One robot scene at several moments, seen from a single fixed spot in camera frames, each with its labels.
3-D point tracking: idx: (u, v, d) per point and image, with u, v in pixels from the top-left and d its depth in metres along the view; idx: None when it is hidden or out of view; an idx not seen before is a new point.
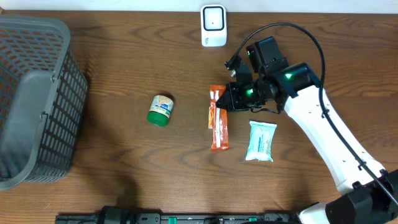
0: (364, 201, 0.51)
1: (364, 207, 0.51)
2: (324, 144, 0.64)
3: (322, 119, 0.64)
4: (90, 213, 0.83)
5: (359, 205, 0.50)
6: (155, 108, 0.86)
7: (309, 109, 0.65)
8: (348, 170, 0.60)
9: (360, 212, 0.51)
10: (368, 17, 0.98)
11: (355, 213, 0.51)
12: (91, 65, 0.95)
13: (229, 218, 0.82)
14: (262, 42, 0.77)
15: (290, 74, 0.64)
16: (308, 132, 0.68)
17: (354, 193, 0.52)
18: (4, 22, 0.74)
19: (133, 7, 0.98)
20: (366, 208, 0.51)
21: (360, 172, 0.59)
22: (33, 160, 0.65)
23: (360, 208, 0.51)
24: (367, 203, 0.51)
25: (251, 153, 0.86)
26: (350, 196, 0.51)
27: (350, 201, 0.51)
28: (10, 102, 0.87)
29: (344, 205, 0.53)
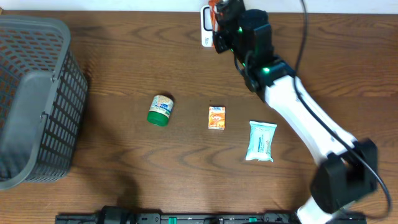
0: (338, 168, 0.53)
1: (339, 173, 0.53)
2: (301, 126, 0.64)
3: (296, 101, 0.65)
4: (90, 213, 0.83)
5: (334, 171, 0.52)
6: (155, 108, 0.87)
7: (282, 92, 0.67)
8: (321, 140, 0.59)
9: (336, 178, 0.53)
10: (367, 17, 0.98)
11: (331, 180, 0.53)
12: (91, 65, 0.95)
13: (229, 218, 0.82)
14: (257, 33, 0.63)
15: (267, 69, 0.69)
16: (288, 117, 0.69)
17: (328, 161, 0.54)
18: (4, 22, 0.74)
19: (134, 7, 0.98)
20: (342, 177, 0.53)
21: (333, 141, 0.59)
22: (33, 160, 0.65)
23: (336, 174, 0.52)
24: (341, 170, 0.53)
25: (251, 154, 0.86)
26: (324, 165, 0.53)
27: (324, 169, 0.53)
28: (10, 102, 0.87)
29: (321, 173, 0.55)
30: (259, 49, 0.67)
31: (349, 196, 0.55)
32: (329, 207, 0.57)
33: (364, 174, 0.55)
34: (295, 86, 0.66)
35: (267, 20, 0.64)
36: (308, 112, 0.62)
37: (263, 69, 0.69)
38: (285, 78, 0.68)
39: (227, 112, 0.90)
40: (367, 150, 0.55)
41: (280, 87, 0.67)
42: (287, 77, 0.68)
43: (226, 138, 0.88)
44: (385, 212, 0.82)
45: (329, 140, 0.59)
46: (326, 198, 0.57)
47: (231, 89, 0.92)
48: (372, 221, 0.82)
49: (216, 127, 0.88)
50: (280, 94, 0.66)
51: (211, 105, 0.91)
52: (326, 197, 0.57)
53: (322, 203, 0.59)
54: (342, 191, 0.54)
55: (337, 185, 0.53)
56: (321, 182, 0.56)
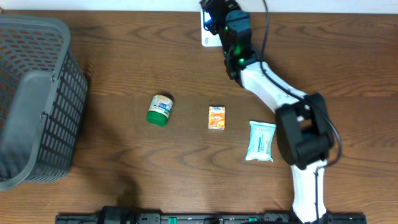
0: (291, 115, 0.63)
1: (290, 119, 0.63)
2: (264, 93, 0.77)
3: (262, 76, 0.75)
4: (90, 213, 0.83)
5: (286, 117, 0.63)
6: (154, 108, 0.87)
7: (252, 73, 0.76)
8: (281, 101, 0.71)
9: (288, 124, 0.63)
10: (368, 17, 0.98)
11: (284, 126, 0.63)
12: (91, 65, 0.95)
13: (229, 218, 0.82)
14: (239, 33, 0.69)
15: (243, 60, 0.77)
16: (255, 89, 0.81)
17: (281, 108, 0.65)
18: (4, 22, 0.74)
19: (133, 7, 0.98)
20: (292, 121, 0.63)
21: (290, 99, 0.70)
22: (33, 160, 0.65)
23: (287, 120, 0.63)
24: (293, 117, 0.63)
25: (251, 154, 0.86)
26: (278, 112, 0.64)
27: (279, 116, 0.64)
28: (10, 102, 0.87)
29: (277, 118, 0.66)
30: (240, 45, 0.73)
31: (306, 144, 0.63)
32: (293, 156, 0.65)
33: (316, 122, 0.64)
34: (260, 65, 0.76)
35: (247, 20, 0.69)
36: (269, 83, 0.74)
37: (239, 60, 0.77)
38: (255, 65, 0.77)
39: (227, 112, 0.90)
40: (316, 101, 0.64)
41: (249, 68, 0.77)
42: (256, 63, 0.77)
43: (226, 138, 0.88)
44: (385, 212, 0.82)
45: (286, 98, 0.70)
46: (288, 146, 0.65)
47: (231, 89, 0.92)
48: (372, 221, 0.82)
49: (216, 127, 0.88)
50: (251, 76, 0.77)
51: (211, 105, 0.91)
52: (288, 146, 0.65)
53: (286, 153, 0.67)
54: (295, 134, 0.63)
55: (290, 130, 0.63)
56: (281, 131, 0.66)
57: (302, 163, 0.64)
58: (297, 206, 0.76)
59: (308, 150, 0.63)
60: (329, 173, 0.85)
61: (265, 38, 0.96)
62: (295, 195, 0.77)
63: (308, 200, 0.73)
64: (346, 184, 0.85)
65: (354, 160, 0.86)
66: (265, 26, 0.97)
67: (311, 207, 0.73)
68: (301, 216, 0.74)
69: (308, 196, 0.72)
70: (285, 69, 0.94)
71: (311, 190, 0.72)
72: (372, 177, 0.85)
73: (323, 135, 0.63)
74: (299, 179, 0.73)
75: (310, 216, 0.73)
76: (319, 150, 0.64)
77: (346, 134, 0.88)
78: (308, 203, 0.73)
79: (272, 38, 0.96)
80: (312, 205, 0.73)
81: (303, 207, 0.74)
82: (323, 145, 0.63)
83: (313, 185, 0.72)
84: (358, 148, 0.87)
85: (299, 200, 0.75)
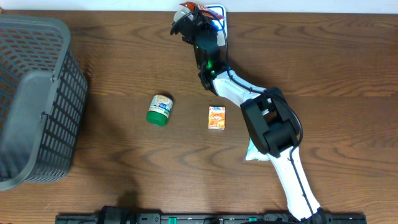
0: (254, 107, 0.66)
1: (255, 111, 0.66)
2: (234, 96, 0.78)
3: (228, 81, 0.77)
4: (90, 213, 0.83)
5: (249, 110, 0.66)
6: (154, 108, 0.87)
7: (218, 78, 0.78)
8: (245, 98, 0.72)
9: (254, 116, 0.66)
10: (368, 17, 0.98)
11: (250, 117, 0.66)
12: (91, 65, 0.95)
13: (229, 218, 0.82)
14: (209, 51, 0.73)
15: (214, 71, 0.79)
16: (227, 95, 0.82)
17: (245, 102, 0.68)
18: (4, 22, 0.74)
19: (133, 7, 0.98)
20: (257, 112, 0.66)
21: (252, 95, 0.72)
22: (33, 160, 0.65)
23: (252, 113, 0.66)
24: (257, 109, 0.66)
25: (251, 153, 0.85)
26: (242, 107, 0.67)
27: (244, 109, 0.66)
28: (10, 102, 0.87)
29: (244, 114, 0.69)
30: (211, 60, 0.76)
31: (272, 131, 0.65)
32: (262, 145, 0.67)
33: (278, 111, 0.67)
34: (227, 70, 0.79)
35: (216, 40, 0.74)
36: (236, 86, 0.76)
37: (211, 71, 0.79)
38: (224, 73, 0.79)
39: (227, 112, 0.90)
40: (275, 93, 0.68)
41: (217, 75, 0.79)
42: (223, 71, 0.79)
43: (226, 138, 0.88)
44: (385, 212, 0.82)
45: (249, 94, 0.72)
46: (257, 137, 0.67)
47: None
48: (372, 221, 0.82)
49: (216, 127, 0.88)
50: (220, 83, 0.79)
51: (211, 105, 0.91)
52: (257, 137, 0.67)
53: (257, 144, 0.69)
54: (262, 126, 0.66)
55: (255, 121, 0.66)
56: (249, 125, 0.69)
57: (274, 151, 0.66)
58: (291, 205, 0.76)
59: (276, 139, 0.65)
60: (329, 174, 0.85)
61: (265, 38, 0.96)
62: (286, 195, 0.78)
63: (296, 193, 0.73)
64: (346, 184, 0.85)
65: (355, 160, 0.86)
66: (265, 26, 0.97)
67: (302, 201, 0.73)
68: (297, 214, 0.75)
69: (295, 190, 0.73)
70: (285, 69, 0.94)
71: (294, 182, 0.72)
72: (373, 177, 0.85)
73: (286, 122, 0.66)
74: (281, 173, 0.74)
75: (305, 212, 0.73)
76: (286, 137, 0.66)
77: (346, 134, 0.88)
78: (296, 196, 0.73)
79: (271, 38, 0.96)
80: (301, 198, 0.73)
81: (295, 204, 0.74)
82: (288, 130, 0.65)
83: (295, 177, 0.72)
84: (358, 148, 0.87)
85: (290, 198, 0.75)
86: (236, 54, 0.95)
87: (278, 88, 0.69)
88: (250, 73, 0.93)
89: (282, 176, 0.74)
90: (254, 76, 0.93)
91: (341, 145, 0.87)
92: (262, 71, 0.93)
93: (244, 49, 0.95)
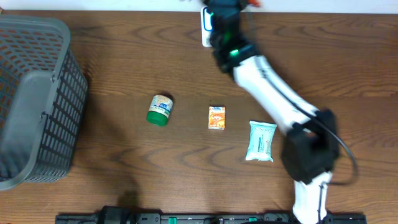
0: (301, 135, 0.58)
1: (304, 140, 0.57)
2: (265, 96, 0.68)
3: (262, 78, 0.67)
4: (90, 213, 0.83)
5: (295, 135, 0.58)
6: (154, 108, 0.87)
7: (247, 70, 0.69)
8: (285, 111, 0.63)
9: (300, 145, 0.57)
10: (368, 17, 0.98)
11: (295, 146, 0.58)
12: (91, 65, 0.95)
13: (229, 218, 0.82)
14: (226, 20, 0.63)
15: (236, 50, 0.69)
16: (254, 91, 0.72)
17: (291, 130, 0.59)
18: (4, 22, 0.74)
19: (133, 7, 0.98)
20: (304, 140, 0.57)
21: (295, 112, 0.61)
22: (33, 160, 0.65)
23: (299, 141, 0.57)
24: (305, 137, 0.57)
25: (251, 154, 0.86)
26: (289, 134, 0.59)
27: (290, 139, 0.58)
28: (10, 102, 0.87)
29: (289, 142, 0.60)
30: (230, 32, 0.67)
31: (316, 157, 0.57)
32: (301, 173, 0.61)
33: (328, 139, 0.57)
34: (259, 64, 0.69)
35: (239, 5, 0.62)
36: (273, 88, 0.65)
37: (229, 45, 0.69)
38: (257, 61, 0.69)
39: (227, 112, 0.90)
40: (326, 118, 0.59)
41: (247, 68, 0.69)
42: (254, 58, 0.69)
43: (226, 138, 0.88)
44: (385, 212, 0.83)
45: (293, 112, 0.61)
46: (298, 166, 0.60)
47: (231, 89, 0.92)
48: (372, 221, 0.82)
49: (216, 127, 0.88)
50: (247, 71, 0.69)
51: (211, 105, 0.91)
52: (299, 166, 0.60)
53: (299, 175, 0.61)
54: (306, 154, 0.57)
55: (301, 146, 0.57)
56: (292, 154, 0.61)
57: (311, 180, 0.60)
58: (297, 208, 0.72)
59: (318, 167, 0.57)
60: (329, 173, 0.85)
61: (265, 38, 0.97)
62: (296, 196, 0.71)
63: (312, 206, 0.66)
64: (346, 184, 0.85)
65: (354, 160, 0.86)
66: (265, 26, 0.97)
67: (313, 214, 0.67)
68: (301, 219, 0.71)
69: (312, 203, 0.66)
70: (285, 69, 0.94)
71: (314, 198, 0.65)
72: (372, 177, 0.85)
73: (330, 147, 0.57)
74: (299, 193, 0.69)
75: (311, 219, 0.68)
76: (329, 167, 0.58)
77: (346, 134, 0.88)
78: (311, 210, 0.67)
79: (271, 38, 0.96)
80: (314, 211, 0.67)
81: (304, 211, 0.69)
82: (331, 159, 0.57)
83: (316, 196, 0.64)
84: (358, 148, 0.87)
85: (300, 204, 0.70)
86: None
87: (330, 114, 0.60)
88: None
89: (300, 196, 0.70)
90: None
91: None
92: None
93: None
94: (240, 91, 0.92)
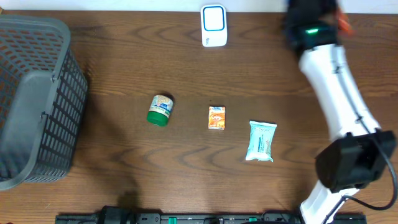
0: (353, 152, 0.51)
1: (352, 156, 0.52)
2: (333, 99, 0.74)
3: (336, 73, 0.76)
4: (90, 213, 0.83)
5: (348, 148, 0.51)
6: (155, 108, 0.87)
7: (322, 55, 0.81)
8: (348, 123, 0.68)
9: (346, 160, 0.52)
10: (369, 17, 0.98)
11: (341, 158, 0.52)
12: (91, 65, 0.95)
13: (229, 218, 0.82)
14: None
15: (313, 30, 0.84)
16: (320, 83, 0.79)
17: (344, 140, 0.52)
18: (4, 22, 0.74)
19: (133, 7, 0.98)
20: (352, 157, 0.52)
21: (356, 124, 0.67)
22: (33, 160, 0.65)
23: (348, 157, 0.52)
24: (356, 154, 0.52)
25: (251, 153, 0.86)
26: (341, 142, 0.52)
27: (341, 150, 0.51)
28: (10, 102, 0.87)
29: (336, 147, 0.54)
30: None
31: (355, 173, 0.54)
32: (330, 182, 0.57)
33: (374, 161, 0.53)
34: (337, 58, 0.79)
35: None
36: (340, 80, 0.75)
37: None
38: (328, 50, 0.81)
39: (227, 112, 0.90)
40: (387, 142, 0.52)
41: (317, 55, 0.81)
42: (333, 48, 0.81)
43: (226, 138, 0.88)
44: (385, 212, 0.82)
45: (353, 124, 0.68)
46: (328, 172, 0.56)
47: (231, 89, 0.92)
48: (373, 221, 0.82)
49: (216, 127, 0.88)
50: (321, 55, 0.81)
51: (211, 105, 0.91)
52: (329, 173, 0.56)
53: (323, 175, 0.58)
54: (346, 169, 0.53)
55: (347, 161, 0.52)
56: (329, 157, 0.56)
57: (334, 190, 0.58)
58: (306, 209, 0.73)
59: (349, 183, 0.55)
60: None
61: (265, 38, 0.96)
62: (310, 198, 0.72)
63: (321, 212, 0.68)
64: None
65: None
66: (265, 26, 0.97)
67: (321, 218, 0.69)
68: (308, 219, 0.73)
69: (323, 210, 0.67)
70: (285, 69, 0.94)
71: (328, 206, 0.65)
72: None
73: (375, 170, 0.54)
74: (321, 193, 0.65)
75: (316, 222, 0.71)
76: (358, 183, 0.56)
77: None
78: (319, 214, 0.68)
79: (272, 38, 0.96)
80: (323, 217, 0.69)
81: (313, 215, 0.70)
82: (365, 180, 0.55)
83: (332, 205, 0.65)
84: None
85: (310, 207, 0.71)
86: (236, 54, 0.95)
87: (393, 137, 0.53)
88: (250, 73, 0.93)
89: (319, 195, 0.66)
90: (254, 76, 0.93)
91: None
92: (262, 71, 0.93)
93: (244, 49, 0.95)
94: (240, 91, 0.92)
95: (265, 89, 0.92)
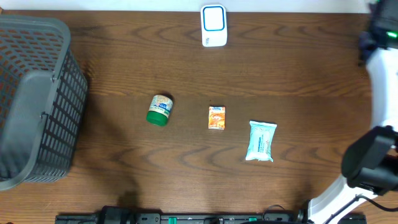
0: (386, 144, 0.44)
1: (383, 149, 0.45)
2: None
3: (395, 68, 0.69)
4: (90, 213, 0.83)
5: (382, 137, 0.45)
6: (154, 107, 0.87)
7: None
8: None
9: (374, 150, 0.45)
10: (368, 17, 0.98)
11: (368, 147, 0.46)
12: (91, 65, 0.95)
13: (229, 218, 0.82)
14: None
15: None
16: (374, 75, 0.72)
17: (382, 129, 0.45)
18: (4, 22, 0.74)
19: (133, 7, 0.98)
20: (383, 149, 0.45)
21: None
22: (33, 160, 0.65)
23: (377, 147, 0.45)
24: (388, 147, 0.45)
25: (251, 154, 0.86)
26: (378, 130, 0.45)
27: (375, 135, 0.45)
28: (10, 102, 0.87)
29: (367, 134, 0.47)
30: None
31: (378, 172, 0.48)
32: (349, 172, 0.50)
33: None
34: None
35: None
36: None
37: None
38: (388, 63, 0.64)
39: (227, 112, 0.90)
40: None
41: None
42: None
43: (226, 138, 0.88)
44: (385, 212, 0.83)
45: None
46: (351, 161, 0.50)
47: (231, 89, 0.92)
48: (372, 221, 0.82)
49: (216, 127, 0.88)
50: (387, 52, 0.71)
51: (211, 105, 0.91)
52: (351, 162, 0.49)
53: (345, 164, 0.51)
54: (370, 162, 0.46)
55: (374, 152, 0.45)
56: (357, 145, 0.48)
57: (352, 182, 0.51)
58: (313, 206, 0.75)
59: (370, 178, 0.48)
60: (329, 174, 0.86)
61: (265, 38, 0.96)
62: (320, 196, 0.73)
63: (328, 211, 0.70)
64: None
65: None
66: (265, 26, 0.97)
67: (325, 216, 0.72)
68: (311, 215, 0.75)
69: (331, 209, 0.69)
70: (285, 69, 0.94)
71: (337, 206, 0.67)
72: None
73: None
74: (331, 192, 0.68)
75: (319, 219, 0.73)
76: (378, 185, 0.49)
77: (346, 134, 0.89)
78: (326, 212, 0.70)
79: (272, 38, 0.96)
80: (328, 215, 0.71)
81: (318, 213, 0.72)
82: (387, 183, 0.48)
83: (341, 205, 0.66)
84: None
85: (318, 204, 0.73)
86: (236, 54, 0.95)
87: None
88: (250, 73, 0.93)
89: (329, 195, 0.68)
90: (254, 76, 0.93)
91: (341, 145, 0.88)
92: (262, 72, 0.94)
93: (244, 49, 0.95)
94: (240, 92, 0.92)
95: (265, 89, 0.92)
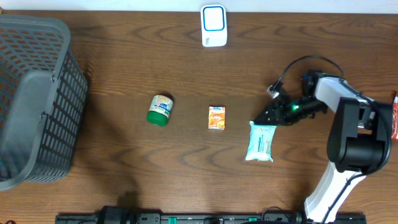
0: (355, 107, 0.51)
1: (354, 115, 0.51)
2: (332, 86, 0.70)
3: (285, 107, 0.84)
4: (91, 213, 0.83)
5: (349, 106, 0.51)
6: (155, 108, 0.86)
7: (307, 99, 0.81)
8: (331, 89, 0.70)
9: (349, 117, 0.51)
10: (368, 17, 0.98)
11: (344, 116, 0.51)
12: (91, 65, 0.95)
13: (229, 218, 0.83)
14: None
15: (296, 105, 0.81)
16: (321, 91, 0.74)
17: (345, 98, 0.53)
18: (4, 22, 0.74)
19: (133, 7, 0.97)
20: (355, 115, 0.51)
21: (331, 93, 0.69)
22: (32, 160, 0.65)
23: (349, 114, 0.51)
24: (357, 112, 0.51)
25: (251, 153, 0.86)
26: (346, 99, 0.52)
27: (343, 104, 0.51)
28: (10, 102, 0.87)
29: (337, 112, 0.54)
30: None
31: (362, 147, 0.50)
32: (337, 153, 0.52)
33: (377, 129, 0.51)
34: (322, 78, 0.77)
35: None
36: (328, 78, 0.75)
37: None
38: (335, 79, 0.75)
39: (227, 112, 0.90)
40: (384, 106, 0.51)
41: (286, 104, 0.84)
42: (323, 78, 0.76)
43: (226, 138, 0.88)
44: (384, 212, 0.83)
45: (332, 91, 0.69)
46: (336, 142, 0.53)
47: (231, 89, 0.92)
48: (372, 221, 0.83)
49: (216, 127, 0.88)
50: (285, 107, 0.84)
51: (211, 105, 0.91)
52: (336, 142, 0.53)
53: (331, 150, 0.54)
54: (349, 130, 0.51)
55: (349, 122, 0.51)
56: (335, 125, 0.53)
57: (341, 165, 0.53)
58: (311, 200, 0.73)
59: (358, 154, 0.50)
60: None
61: (265, 38, 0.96)
62: (316, 191, 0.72)
63: (324, 203, 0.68)
64: None
65: None
66: (265, 26, 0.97)
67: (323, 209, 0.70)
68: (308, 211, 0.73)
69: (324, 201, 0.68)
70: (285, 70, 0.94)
71: (329, 195, 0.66)
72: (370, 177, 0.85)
73: (381, 153, 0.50)
74: (324, 183, 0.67)
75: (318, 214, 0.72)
76: (367, 158, 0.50)
77: None
78: (321, 205, 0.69)
79: (272, 39, 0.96)
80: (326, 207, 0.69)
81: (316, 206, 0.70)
82: (370, 152, 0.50)
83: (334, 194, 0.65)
84: None
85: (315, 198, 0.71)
86: (236, 54, 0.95)
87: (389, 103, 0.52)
88: (250, 73, 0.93)
89: (323, 186, 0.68)
90: (254, 76, 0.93)
91: None
92: (262, 72, 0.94)
93: (244, 49, 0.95)
94: (240, 92, 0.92)
95: (265, 89, 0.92)
